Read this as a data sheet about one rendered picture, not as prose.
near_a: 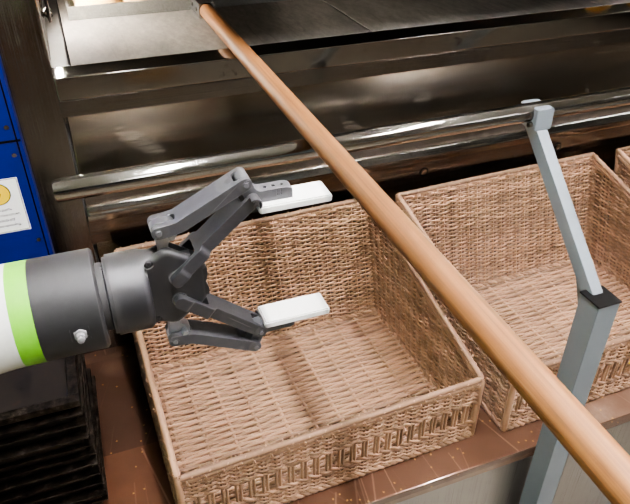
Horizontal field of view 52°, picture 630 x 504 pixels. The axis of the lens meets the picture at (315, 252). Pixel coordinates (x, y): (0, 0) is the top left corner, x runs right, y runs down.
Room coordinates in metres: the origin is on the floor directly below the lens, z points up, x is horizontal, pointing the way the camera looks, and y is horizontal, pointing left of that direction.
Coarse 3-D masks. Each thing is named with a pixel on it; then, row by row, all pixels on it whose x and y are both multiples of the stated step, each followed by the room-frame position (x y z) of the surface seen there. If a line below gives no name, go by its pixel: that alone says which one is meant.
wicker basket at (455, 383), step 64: (256, 256) 1.11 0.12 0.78; (320, 256) 1.16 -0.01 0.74; (384, 256) 1.15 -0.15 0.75; (320, 320) 1.12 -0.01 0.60; (384, 320) 1.12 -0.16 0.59; (448, 320) 0.92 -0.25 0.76; (192, 384) 0.93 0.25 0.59; (256, 384) 0.93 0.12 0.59; (320, 384) 0.93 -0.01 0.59; (384, 384) 0.93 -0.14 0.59; (448, 384) 0.89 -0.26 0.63; (192, 448) 0.77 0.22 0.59; (256, 448) 0.77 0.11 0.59; (320, 448) 0.69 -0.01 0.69; (384, 448) 0.74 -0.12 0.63
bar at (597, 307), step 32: (576, 96) 0.99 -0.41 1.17; (608, 96) 1.00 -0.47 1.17; (384, 128) 0.87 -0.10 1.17; (416, 128) 0.88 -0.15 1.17; (448, 128) 0.89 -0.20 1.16; (480, 128) 0.91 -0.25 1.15; (544, 128) 0.94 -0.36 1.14; (192, 160) 0.77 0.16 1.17; (224, 160) 0.77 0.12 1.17; (256, 160) 0.79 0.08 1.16; (288, 160) 0.80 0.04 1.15; (544, 160) 0.91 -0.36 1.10; (64, 192) 0.70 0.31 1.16; (96, 192) 0.71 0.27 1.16; (576, 224) 0.84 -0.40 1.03; (576, 256) 0.81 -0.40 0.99; (576, 320) 0.76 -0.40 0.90; (608, 320) 0.74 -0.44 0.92; (576, 352) 0.75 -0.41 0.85; (576, 384) 0.74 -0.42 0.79; (544, 448) 0.75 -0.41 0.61; (544, 480) 0.73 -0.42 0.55
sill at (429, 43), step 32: (384, 32) 1.32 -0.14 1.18; (416, 32) 1.32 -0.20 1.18; (448, 32) 1.32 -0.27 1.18; (480, 32) 1.35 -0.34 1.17; (512, 32) 1.37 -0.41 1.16; (544, 32) 1.40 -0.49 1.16; (576, 32) 1.43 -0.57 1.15; (96, 64) 1.13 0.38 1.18; (128, 64) 1.13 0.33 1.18; (160, 64) 1.13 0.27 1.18; (192, 64) 1.14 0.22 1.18; (224, 64) 1.16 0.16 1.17; (288, 64) 1.20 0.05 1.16; (320, 64) 1.22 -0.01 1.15; (64, 96) 1.06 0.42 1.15; (96, 96) 1.07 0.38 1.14
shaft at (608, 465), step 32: (224, 32) 1.23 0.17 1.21; (256, 64) 1.04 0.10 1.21; (288, 96) 0.90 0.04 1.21; (320, 128) 0.79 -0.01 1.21; (352, 160) 0.70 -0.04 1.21; (352, 192) 0.65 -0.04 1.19; (384, 192) 0.63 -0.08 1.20; (384, 224) 0.58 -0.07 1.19; (416, 256) 0.51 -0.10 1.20; (448, 288) 0.46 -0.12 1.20; (480, 320) 0.42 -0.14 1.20; (512, 352) 0.38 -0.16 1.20; (512, 384) 0.36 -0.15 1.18; (544, 384) 0.34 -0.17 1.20; (544, 416) 0.32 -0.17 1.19; (576, 416) 0.31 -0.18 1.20; (576, 448) 0.29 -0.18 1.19; (608, 448) 0.28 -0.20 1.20; (608, 480) 0.26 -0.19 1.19
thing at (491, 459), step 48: (96, 384) 0.94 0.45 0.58; (288, 384) 0.94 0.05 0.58; (144, 432) 0.82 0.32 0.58; (192, 432) 0.82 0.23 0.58; (480, 432) 0.82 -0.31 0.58; (528, 432) 0.82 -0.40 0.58; (624, 432) 0.87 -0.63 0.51; (144, 480) 0.71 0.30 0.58; (384, 480) 0.71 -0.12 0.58; (432, 480) 0.71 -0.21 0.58; (480, 480) 0.75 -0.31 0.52; (576, 480) 0.84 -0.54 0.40
